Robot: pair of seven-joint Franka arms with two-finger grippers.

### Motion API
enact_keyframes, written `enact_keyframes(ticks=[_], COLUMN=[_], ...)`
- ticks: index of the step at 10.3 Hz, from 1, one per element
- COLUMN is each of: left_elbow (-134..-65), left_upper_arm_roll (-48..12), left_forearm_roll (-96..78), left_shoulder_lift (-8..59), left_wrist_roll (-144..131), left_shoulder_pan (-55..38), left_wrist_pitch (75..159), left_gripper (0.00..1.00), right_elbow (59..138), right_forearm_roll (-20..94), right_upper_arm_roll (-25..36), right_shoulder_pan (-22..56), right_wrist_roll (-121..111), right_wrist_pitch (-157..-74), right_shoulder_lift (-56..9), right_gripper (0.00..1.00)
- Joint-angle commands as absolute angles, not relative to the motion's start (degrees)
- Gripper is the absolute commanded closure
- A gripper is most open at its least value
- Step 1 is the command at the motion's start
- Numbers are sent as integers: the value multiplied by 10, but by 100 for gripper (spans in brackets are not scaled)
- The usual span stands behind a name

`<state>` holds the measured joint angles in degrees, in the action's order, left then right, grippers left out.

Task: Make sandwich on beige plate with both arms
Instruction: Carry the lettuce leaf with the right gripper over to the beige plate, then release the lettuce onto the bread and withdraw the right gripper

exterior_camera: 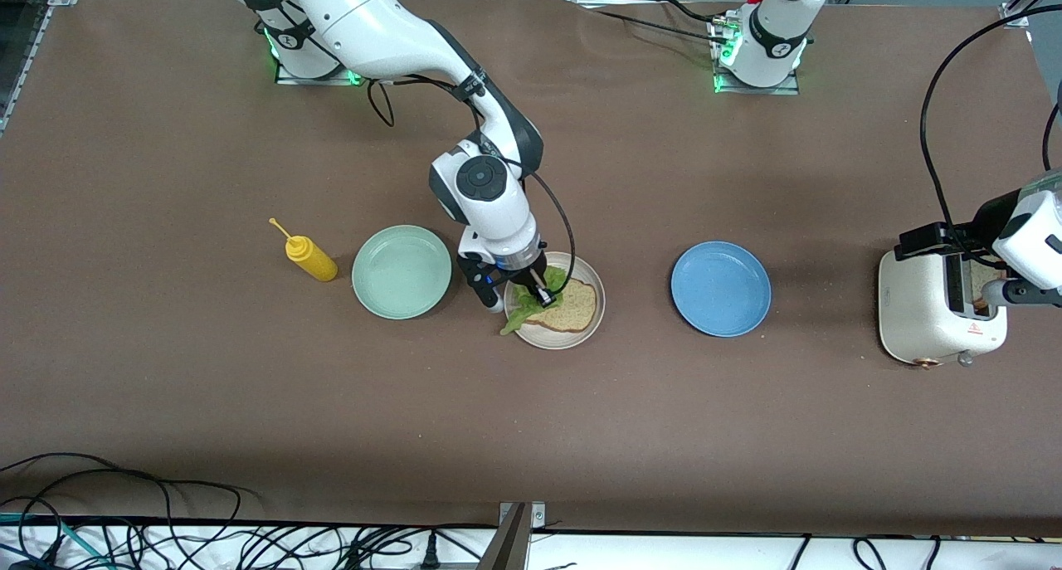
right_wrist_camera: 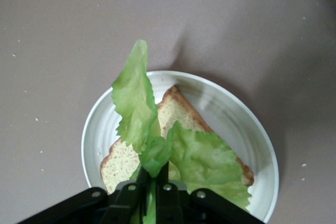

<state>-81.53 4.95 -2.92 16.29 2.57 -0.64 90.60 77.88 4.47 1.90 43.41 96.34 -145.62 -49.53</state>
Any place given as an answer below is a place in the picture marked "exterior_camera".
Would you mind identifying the brown bread slice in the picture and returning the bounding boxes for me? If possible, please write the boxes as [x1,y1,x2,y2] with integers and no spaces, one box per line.
[969,259,1006,314]
[523,278,598,334]

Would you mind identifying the green lettuce leaf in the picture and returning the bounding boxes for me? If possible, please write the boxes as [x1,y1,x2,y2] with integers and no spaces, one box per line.
[499,265,569,337]

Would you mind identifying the beige plate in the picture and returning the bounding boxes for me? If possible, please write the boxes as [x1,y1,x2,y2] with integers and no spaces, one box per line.
[502,250,606,351]

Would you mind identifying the mint green plate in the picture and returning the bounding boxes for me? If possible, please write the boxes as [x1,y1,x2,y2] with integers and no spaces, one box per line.
[351,224,453,320]

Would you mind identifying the blue plate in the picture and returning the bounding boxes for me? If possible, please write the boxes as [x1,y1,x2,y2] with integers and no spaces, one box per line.
[670,240,772,339]

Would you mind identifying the white toaster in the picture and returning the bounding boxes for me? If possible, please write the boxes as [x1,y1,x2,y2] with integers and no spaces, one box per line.
[878,227,1009,370]

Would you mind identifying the yellow mustard squeeze bottle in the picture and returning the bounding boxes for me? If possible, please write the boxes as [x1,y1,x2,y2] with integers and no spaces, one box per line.
[268,217,339,283]

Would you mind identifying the grey metal beam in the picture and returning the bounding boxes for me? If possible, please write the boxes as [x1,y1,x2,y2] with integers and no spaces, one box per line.
[477,504,532,570]

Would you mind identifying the metal corner bracket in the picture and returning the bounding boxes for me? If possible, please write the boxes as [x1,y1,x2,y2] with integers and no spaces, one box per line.
[498,501,547,529]

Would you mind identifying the aluminium frame post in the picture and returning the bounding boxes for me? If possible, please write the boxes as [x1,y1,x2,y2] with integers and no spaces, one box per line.
[1000,0,1062,30]

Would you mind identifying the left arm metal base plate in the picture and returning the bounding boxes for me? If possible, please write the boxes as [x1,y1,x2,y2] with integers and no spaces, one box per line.
[712,18,801,96]

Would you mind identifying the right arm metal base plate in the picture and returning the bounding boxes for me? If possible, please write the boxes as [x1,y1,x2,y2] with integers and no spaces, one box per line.
[275,56,368,86]

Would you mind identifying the long black base cable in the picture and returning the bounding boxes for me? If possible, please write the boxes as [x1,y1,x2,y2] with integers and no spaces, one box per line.
[593,10,731,46]

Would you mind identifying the short black base cable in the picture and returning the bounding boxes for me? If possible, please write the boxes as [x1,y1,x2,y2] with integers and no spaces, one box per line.
[647,0,723,25]

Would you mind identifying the black floor cable loop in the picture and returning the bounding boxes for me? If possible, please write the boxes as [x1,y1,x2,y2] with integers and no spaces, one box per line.
[0,452,243,570]

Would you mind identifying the teal floor cable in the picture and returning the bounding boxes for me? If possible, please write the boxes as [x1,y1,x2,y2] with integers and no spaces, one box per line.
[0,512,113,569]

